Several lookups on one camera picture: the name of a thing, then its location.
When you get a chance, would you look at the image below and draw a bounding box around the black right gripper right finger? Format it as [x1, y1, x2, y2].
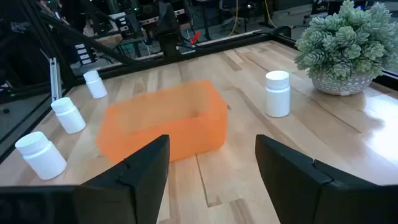
[255, 134, 383, 224]

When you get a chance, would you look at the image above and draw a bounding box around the white pill bottle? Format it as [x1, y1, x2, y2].
[83, 70, 108, 100]
[14, 131, 68, 181]
[50, 96, 87, 135]
[264, 70, 292, 118]

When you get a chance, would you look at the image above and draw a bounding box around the pale metal strut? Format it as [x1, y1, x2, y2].
[49, 57, 63, 102]

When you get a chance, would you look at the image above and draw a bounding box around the black aluminium table frame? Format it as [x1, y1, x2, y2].
[0, 0, 398, 162]

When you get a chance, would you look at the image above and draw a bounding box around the orange plastic basket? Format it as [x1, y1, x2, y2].
[95, 79, 229, 164]

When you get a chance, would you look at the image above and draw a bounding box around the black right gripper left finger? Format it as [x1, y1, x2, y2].
[74, 134, 171, 224]

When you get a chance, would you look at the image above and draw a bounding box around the potted green succulent plant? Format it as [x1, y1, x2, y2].
[294, 0, 398, 96]

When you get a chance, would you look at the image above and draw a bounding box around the red clamp handle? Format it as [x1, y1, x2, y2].
[189, 30, 201, 45]

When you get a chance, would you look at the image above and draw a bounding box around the yellow hanging cable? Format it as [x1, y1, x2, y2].
[228, 0, 240, 37]
[263, 0, 278, 29]

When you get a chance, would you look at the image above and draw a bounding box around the black labelled equipment box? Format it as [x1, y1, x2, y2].
[74, 43, 95, 66]

